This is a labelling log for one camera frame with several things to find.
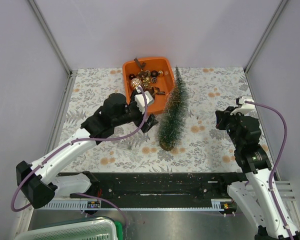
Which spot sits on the brown ribbon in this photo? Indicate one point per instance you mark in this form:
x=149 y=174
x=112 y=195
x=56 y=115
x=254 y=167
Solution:
x=141 y=65

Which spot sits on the small gold striped bauble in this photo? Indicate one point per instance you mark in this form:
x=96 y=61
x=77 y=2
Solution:
x=160 y=73

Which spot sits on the large gold striped bauble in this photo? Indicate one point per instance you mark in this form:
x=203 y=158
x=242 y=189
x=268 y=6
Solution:
x=135 y=82

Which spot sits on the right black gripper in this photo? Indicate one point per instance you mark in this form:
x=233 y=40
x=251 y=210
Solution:
x=221 y=117

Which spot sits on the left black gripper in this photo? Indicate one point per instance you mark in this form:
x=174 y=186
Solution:
x=150 y=122

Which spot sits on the clear led battery box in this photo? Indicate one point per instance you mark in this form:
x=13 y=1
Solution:
x=125 y=145

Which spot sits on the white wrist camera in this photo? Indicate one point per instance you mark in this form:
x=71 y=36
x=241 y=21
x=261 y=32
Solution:
x=141 y=103
x=245 y=104

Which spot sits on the white slotted cable duct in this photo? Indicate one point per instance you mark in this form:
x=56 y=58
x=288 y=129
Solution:
x=138 y=204

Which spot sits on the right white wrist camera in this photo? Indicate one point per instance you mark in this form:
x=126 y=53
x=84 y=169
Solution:
x=245 y=104

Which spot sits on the dark brown bauble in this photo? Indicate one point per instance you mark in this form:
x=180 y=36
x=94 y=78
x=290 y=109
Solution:
x=154 y=73

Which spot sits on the brown ribbon bow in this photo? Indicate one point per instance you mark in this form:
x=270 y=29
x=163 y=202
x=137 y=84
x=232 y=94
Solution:
x=155 y=91

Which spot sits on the frosted pine cone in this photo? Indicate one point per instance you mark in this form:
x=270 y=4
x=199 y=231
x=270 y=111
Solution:
x=153 y=79

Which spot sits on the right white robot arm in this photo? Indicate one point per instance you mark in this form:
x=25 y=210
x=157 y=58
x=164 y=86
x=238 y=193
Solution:
x=265 y=210

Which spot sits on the orange plastic bin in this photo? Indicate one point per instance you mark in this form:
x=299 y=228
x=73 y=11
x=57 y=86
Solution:
x=165 y=83

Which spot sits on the white plastic basket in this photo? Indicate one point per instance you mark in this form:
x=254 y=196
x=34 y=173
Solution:
x=95 y=229

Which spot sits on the small dark red bauble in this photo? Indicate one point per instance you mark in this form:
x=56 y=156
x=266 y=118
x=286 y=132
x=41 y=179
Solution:
x=131 y=76

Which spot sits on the floral patterned table mat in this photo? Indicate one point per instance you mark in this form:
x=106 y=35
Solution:
x=203 y=148

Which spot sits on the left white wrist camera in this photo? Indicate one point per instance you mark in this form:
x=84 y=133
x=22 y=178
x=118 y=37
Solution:
x=141 y=103

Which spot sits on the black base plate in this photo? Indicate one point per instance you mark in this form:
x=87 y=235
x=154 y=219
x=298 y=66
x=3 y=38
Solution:
x=207 y=186

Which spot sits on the green plastic basket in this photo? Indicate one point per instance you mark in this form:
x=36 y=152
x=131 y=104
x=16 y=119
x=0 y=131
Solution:
x=119 y=230

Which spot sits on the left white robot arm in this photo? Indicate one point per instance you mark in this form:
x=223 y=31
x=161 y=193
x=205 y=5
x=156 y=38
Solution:
x=39 y=181

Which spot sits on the small green christmas tree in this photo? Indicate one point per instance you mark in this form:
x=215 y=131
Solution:
x=173 y=120

